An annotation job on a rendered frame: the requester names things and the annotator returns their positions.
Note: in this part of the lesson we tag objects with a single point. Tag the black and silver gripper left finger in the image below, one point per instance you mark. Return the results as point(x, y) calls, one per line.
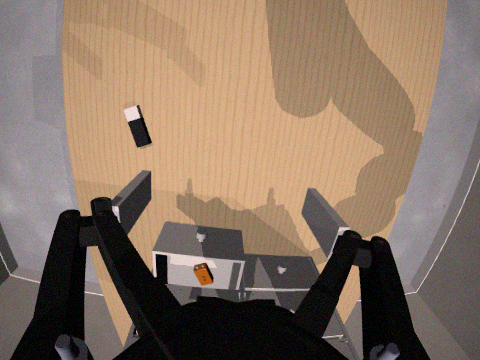
point(56, 331)

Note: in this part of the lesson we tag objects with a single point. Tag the black and white eraser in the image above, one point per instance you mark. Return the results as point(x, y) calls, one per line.
point(137, 126)

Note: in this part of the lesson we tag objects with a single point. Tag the white chest of drawers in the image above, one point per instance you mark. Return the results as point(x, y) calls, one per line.
point(242, 292)

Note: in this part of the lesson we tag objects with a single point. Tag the orange nine-volt battery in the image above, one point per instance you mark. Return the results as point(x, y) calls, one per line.
point(203, 274)

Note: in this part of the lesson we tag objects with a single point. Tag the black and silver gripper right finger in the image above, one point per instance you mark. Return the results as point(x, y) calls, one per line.
point(387, 329)

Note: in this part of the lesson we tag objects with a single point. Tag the grey drawer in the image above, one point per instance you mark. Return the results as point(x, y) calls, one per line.
point(133, 340)
point(183, 295)
point(285, 300)
point(180, 240)
point(262, 273)
point(344, 349)

